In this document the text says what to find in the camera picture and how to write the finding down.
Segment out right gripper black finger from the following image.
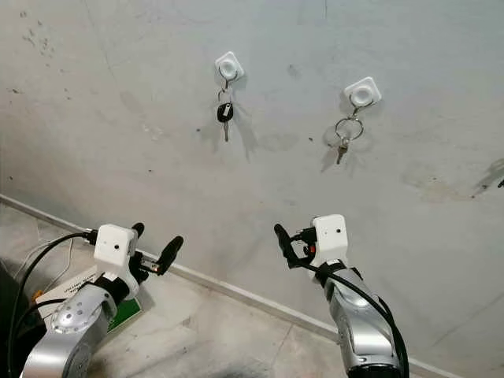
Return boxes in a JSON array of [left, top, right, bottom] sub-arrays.
[[274, 224, 302, 269]]

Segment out black fob key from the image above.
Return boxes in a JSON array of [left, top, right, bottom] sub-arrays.
[[217, 87, 235, 143]]

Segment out grey skirting board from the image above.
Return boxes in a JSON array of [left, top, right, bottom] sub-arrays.
[[0, 194, 465, 378]]

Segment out dark grey bin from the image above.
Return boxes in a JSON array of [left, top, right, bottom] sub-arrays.
[[0, 268, 20, 371]]

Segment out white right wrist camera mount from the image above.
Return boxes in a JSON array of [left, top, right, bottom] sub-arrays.
[[311, 213, 350, 269]]

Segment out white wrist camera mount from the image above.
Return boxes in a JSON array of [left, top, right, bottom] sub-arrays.
[[311, 213, 350, 269], [93, 224, 139, 296]]

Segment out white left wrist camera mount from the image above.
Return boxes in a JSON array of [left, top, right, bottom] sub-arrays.
[[93, 224, 139, 296]]

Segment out silver key on ring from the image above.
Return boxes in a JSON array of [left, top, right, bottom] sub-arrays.
[[333, 116, 365, 165]]

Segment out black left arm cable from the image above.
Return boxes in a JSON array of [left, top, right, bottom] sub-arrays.
[[6, 230, 99, 378]]

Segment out white floor cable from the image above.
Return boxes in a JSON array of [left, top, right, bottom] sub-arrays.
[[12, 240, 48, 272]]

